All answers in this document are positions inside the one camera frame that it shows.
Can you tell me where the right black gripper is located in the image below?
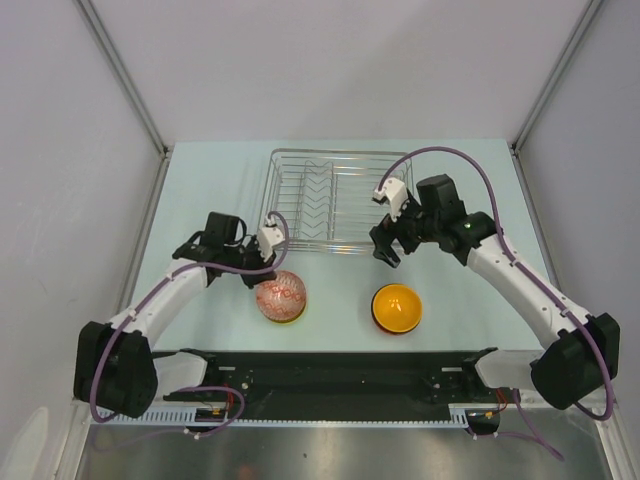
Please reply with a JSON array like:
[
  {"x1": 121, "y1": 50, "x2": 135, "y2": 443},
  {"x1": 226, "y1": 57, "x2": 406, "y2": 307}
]
[{"x1": 369, "y1": 191, "x2": 440, "y2": 268}]

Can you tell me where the red patterned blue zigzag bowl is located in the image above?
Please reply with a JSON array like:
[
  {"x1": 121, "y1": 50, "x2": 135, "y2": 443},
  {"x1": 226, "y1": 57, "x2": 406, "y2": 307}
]
[{"x1": 255, "y1": 270, "x2": 307, "y2": 324}]

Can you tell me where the yellow green bowl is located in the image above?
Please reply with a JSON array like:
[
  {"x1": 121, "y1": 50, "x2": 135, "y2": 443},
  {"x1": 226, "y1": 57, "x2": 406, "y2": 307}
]
[{"x1": 270, "y1": 297, "x2": 307, "y2": 324}]

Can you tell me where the orange yellow bowl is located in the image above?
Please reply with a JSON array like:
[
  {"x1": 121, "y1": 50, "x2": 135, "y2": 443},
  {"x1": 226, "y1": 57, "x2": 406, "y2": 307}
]
[{"x1": 371, "y1": 284, "x2": 423, "y2": 326}]

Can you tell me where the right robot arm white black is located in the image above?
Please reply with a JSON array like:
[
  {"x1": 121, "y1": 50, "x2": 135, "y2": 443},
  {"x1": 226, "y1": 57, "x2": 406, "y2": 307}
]
[{"x1": 369, "y1": 175, "x2": 620, "y2": 410}]

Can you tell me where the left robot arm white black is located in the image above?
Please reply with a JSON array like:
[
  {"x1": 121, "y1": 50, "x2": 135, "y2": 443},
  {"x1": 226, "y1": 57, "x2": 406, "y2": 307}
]
[{"x1": 73, "y1": 211, "x2": 290, "y2": 423}]

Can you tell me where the orange bottom bowl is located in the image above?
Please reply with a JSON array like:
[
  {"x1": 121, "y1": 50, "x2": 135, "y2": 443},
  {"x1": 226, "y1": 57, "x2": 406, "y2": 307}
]
[{"x1": 374, "y1": 321, "x2": 420, "y2": 336}]

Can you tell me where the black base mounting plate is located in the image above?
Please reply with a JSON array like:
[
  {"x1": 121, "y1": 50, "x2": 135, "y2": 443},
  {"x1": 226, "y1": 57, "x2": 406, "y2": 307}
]
[{"x1": 166, "y1": 351, "x2": 512, "y2": 422}]

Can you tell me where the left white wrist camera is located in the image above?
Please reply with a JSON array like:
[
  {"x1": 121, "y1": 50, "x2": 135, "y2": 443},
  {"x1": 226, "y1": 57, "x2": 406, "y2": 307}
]
[{"x1": 256, "y1": 223, "x2": 285, "y2": 262}]

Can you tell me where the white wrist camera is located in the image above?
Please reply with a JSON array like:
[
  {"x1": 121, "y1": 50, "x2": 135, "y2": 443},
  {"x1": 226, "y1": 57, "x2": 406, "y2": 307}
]
[
  {"x1": 256, "y1": 223, "x2": 285, "y2": 262},
  {"x1": 372, "y1": 177, "x2": 408, "y2": 222}
]

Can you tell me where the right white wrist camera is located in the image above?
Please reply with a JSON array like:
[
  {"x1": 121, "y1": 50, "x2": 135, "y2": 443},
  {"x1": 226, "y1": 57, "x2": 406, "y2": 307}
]
[{"x1": 372, "y1": 177, "x2": 408, "y2": 222}]

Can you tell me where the metal wire dish rack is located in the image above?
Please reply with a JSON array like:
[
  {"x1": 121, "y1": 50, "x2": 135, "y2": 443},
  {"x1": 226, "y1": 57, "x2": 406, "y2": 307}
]
[{"x1": 260, "y1": 148, "x2": 404, "y2": 255}]

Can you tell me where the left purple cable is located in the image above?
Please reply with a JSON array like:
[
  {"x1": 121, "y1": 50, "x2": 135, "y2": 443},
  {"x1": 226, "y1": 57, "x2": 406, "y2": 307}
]
[{"x1": 89, "y1": 211, "x2": 288, "y2": 425}]

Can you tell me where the white slotted cable duct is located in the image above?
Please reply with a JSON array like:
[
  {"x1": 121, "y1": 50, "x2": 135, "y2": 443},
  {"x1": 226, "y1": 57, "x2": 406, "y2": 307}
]
[{"x1": 109, "y1": 406, "x2": 468, "y2": 429}]

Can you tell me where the left aluminium corner post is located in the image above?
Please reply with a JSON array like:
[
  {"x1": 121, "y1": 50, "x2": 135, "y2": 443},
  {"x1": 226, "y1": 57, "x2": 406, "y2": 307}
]
[{"x1": 74, "y1": 0, "x2": 169, "y2": 157}]

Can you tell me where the aluminium corner post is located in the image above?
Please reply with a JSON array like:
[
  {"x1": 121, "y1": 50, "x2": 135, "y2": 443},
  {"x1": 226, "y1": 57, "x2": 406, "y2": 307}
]
[
  {"x1": 511, "y1": 0, "x2": 607, "y2": 155},
  {"x1": 74, "y1": 0, "x2": 169, "y2": 157}
]

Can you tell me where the right aluminium corner post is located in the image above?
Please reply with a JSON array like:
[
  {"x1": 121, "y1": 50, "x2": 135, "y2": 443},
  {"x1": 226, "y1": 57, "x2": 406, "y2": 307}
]
[{"x1": 511, "y1": 0, "x2": 607, "y2": 155}]

